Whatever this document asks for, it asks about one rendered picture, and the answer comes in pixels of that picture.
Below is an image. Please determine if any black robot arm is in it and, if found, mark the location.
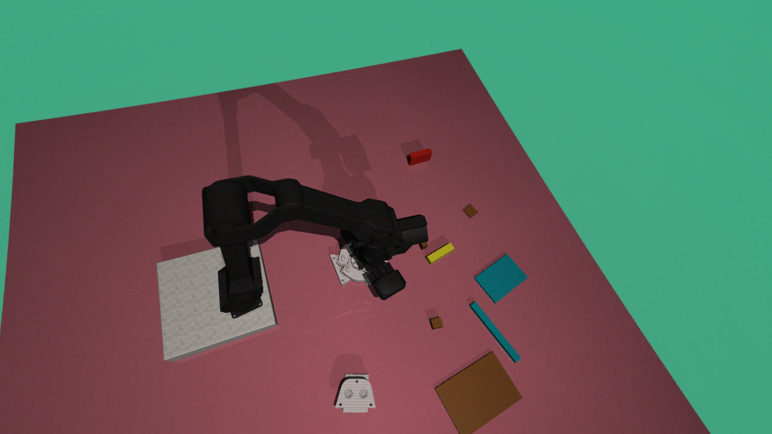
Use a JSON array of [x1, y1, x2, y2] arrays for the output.
[[202, 175, 428, 319]]

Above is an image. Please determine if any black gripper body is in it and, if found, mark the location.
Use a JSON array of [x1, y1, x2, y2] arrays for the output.
[[340, 229, 406, 300]]

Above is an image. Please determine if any teal flat rectangular plate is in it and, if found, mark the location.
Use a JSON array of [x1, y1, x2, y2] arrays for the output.
[[474, 254, 528, 303]]

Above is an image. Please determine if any teal flat bar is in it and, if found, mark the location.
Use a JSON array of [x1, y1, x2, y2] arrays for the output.
[[469, 302, 521, 363]]

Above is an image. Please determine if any brown flat square plate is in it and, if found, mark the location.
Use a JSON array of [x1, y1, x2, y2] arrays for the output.
[[435, 351, 523, 434]]

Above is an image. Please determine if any yellow rectangular block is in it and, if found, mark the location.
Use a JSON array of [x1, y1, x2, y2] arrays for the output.
[[426, 243, 454, 265]]

